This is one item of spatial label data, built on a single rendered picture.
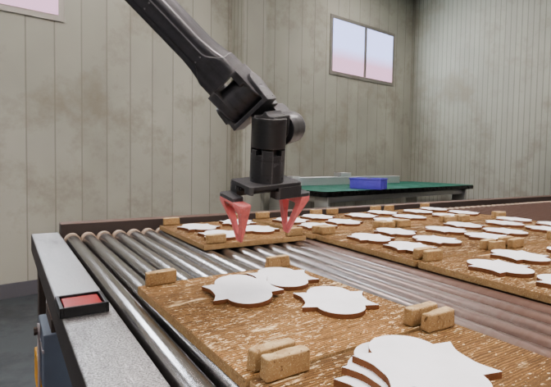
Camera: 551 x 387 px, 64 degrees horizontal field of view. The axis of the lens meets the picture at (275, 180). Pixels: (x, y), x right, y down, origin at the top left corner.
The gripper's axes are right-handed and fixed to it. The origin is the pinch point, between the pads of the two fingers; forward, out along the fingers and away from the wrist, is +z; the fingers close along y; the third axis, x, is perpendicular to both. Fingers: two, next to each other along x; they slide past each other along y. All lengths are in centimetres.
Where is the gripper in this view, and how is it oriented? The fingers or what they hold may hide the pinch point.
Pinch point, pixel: (263, 231)
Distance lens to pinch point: 76.0
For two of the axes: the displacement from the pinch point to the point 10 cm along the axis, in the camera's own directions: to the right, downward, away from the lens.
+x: 5.8, 2.2, -7.8
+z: -0.5, 9.7, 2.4
